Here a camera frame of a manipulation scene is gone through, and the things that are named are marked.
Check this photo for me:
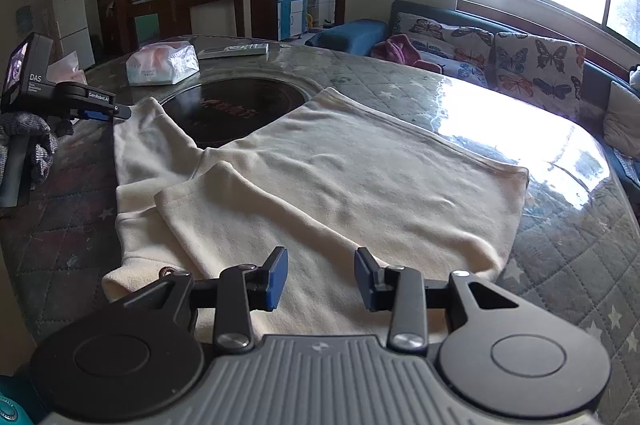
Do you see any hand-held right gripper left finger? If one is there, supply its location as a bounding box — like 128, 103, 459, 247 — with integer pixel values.
114, 246, 290, 354

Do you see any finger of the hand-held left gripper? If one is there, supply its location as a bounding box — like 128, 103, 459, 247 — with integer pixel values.
74, 102, 134, 122

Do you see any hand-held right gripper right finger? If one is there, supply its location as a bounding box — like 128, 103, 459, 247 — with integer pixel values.
353, 247, 522, 354

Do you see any cream fleece garment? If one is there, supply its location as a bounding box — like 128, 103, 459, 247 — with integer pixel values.
101, 86, 531, 347

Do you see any person's left hand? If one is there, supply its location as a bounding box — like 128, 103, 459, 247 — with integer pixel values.
0, 111, 61, 192

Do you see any pink tissue pack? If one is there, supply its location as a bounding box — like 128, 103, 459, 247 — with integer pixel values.
46, 50, 89, 87

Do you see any clear tissue pack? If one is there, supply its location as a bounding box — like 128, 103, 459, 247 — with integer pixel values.
125, 44, 200, 87

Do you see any white refrigerator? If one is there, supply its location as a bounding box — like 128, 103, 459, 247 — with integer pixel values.
49, 0, 96, 71

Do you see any round black induction cooktop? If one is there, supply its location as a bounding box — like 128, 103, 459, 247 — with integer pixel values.
160, 78, 322, 151

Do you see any grey remote control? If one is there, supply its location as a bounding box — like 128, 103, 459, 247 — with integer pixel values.
197, 44, 270, 59

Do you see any blue cabinet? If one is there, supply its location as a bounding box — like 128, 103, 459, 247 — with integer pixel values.
277, 0, 314, 40

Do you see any magenta cloth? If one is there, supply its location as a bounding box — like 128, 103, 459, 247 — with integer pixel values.
370, 34, 427, 69

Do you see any blue cushion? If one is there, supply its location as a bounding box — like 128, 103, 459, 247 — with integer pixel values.
304, 20, 389, 57

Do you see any butterfly pattern cushion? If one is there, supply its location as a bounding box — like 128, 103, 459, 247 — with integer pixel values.
392, 12, 587, 117

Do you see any teal object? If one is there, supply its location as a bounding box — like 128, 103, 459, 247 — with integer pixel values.
0, 374, 37, 425

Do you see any beige cushion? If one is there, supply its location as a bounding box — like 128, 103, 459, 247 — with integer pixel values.
602, 80, 640, 158

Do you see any dark sofa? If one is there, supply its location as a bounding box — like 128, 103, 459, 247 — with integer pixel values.
389, 0, 640, 198

